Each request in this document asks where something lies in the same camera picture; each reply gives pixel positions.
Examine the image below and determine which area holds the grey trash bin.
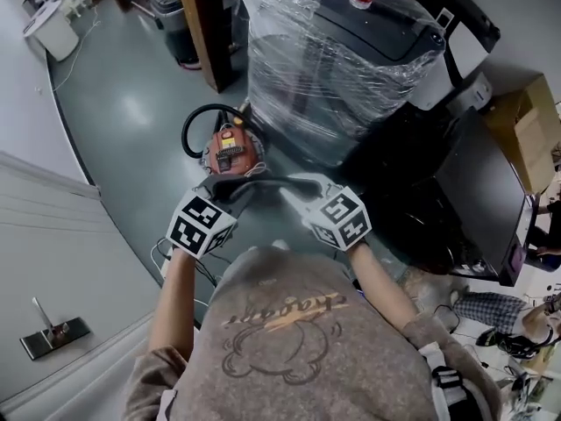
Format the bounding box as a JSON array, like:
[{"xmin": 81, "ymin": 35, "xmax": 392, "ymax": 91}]
[{"xmin": 146, "ymin": 0, "xmax": 203, "ymax": 68}]

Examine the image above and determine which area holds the person's right forearm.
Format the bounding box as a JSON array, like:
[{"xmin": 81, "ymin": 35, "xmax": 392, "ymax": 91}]
[{"xmin": 347, "ymin": 239, "xmax": 421, "ymax": 329}]

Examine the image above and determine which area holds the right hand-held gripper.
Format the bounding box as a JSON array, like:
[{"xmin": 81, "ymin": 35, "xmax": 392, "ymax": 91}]
[{"xmin": 275, "ymin": 175, "xmax": 373, "ymax": 252}]

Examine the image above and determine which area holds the small white labelled box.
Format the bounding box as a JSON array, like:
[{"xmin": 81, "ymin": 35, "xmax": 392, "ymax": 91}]
[{"xmin": 469, "ymin": 71, "xmax": 493, "ymax": 111}]

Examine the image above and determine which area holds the brown wooden post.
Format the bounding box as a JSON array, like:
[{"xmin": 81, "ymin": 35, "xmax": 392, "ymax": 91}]
[{"xmin": 174, "ymin": 0, "xmax": 247, "ymax": 95}]

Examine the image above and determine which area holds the white door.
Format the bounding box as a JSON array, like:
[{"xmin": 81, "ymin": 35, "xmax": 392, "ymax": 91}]
[{"xmin": 0, "ymin": 149, "xmax": 207, "ymax": 417}]

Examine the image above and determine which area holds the grey printed t-shirt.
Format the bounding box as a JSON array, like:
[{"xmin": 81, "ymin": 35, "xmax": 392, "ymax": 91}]
[{"xmin": 122, "ymin": 246, "xmax": 503, "ymax": 421}]

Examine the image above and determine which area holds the thin white floor cable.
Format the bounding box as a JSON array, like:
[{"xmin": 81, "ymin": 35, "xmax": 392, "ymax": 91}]
[{"xmin": 51, "ymin": 5, "xmax": 103, "ymax": 93}]

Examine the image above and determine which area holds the plastic-wrapped grey appliance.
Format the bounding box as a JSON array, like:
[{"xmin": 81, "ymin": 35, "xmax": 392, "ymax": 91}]
[{"xmin": 238, "ymin": 0, "xmax": 449, "ymax": 168}]

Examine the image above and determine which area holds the white and black shoulder strap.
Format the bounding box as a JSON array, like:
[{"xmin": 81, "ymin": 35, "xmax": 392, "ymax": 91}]
[{"xmin": 415, "ymin": 342, "xmax": 465, "ymax": 405}]

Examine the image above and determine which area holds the brown cardboard box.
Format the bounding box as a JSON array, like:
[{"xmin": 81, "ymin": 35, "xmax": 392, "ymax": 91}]
[{"xmin": 480, "ymin": 74, "xmax": 561, "ymax": 195}]

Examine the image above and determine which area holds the red vacuum cleaner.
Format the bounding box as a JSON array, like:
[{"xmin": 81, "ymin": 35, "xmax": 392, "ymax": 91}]
[{"xmin": 201, "ymin": 123, "xmax": 269, "ymax": 180}]

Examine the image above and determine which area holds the person's left forearm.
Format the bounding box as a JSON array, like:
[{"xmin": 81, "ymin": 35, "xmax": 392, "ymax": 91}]
[{"xmin": 146, "ymin": 246, "xmax": 208, "ymax": 364}]

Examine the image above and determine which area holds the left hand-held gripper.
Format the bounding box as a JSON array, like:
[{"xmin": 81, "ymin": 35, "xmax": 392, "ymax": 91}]
[{"xmin": 165, "ymin": 176, "xmax": 273, "ymax": 260}]

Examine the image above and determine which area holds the white and black machine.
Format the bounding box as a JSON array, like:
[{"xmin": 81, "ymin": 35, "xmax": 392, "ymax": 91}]
[{"xmin": 410, "ymin": 0, "xmax": 501, "ymax": 112}]

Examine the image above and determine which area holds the black flat monitor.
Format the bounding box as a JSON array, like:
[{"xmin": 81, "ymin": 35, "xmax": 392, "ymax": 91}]
[{"xmin": 431, "ymin": 106, "xmax": 541, "ymax": 287}]

